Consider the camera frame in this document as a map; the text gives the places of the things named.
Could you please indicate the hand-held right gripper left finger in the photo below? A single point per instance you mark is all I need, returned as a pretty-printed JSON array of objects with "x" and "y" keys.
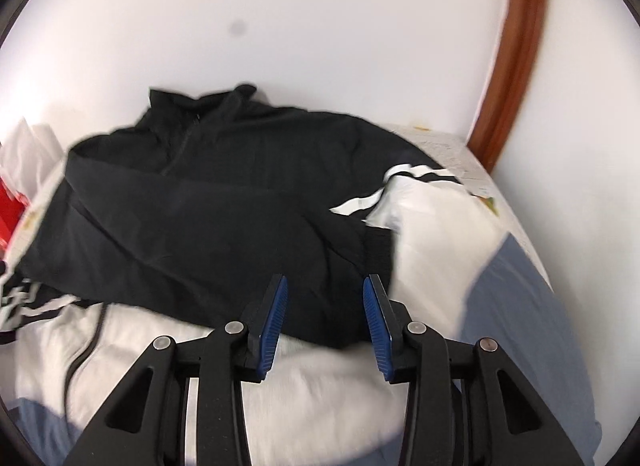
[{"x": 272, "y": 326}]

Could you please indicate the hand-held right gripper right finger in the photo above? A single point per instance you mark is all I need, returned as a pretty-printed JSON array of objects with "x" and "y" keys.
[{"x": 375, "y": 326}]

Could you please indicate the black and white jacket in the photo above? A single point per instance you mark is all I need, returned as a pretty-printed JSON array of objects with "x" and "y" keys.
[{"x": 200, "y": 206}]

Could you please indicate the white zip garment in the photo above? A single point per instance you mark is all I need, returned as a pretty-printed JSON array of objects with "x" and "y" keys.
[{"x": 310, "y": 406}]

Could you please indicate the blue cloth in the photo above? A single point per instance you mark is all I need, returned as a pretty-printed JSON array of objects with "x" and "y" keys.
[{"x": 515, "y": 321}]

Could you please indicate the fruit printed tablecloth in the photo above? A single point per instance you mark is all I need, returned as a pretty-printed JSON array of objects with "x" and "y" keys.
[{"x": 460, "y": 155}]

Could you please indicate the red paper bag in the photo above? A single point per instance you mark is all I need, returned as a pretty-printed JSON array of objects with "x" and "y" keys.
[{"x": 10, "y": 211}]

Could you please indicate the white plastic bag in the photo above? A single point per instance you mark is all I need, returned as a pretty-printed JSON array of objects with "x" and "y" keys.
[{"x": 30, "y": 150}]

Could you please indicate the brown wooden frame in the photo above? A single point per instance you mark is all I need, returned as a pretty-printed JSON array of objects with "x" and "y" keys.
[{"x": 515, "y": 45}]

